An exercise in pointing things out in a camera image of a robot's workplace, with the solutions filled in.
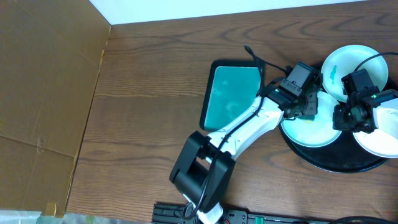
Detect white pink plate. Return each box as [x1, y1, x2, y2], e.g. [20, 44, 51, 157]
[353, 126, 397, 159]

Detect mint green plate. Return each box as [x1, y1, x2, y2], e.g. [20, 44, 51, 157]
[281, 91, 342, 147]
[321, 45, 389, 103]

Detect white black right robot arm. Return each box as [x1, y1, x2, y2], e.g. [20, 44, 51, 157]
[333, 87, 397, 138]

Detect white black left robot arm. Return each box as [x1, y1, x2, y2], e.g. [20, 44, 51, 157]
[169, 87, 318, 223]

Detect round black serving tray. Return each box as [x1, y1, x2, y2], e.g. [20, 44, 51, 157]
[279, 126, 388, 173]

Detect brown cardboard panel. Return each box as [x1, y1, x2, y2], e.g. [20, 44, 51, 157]
[1, 0, 111, 217]

